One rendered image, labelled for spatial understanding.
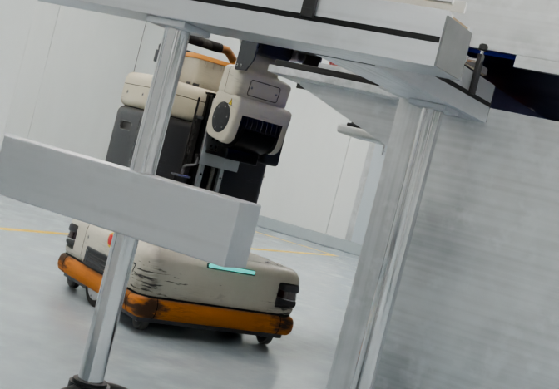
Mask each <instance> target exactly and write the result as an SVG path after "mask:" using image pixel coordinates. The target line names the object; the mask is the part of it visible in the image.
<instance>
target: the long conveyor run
mask: <svg viewBox="0 0 559 389"><path fill-rule="evenodd" d="M38 1H40V2H48V3H52V4H57V5H62V6H66V7H74V8H79V9H83V10H87V11H93V12H100V13H105V14H110V15H114V16H118V17H127V18H131V19H136V20H141V21H145V22H147V20H146V18H147V15H151V16H155V17H163V18H168V19H173V20H177V21H182V22H187V23H189V24H191V25H193V26H196V27H198V28H201V29H203V30H205V31H207V32H210V34H215V35H219V36H223V37H232V38H236V39H240V40H246V41H250V42H258V43H263V44H267V45H271V46H276V47H284V48H289V49H293V50H298V51H302V52H311V53H315V54H319V55H324V56H329V57H337V58H341V59H346V60H350V61H355V62H363V63H368V64H372V65H376V66H385V67H389V68H393V69H399V70H403V71H410V72H416V73H420V74H424V75H429V76H437V77H441V78H446V79H451V80H455V81H461V77H462V73H463V68H464V65H465V61H466V58H467V52H468V48H469V45H470V41H471V38H472V28H471V27H468V26H465V25H464V24H462V23H461V22H459V21H458V20H457V19H456V18H455V17H454V16H453V15H452V12H457V13H462V14H464V13H466V11H467V5H468V4H467V2H464V1H458V0H38Z"/></svg>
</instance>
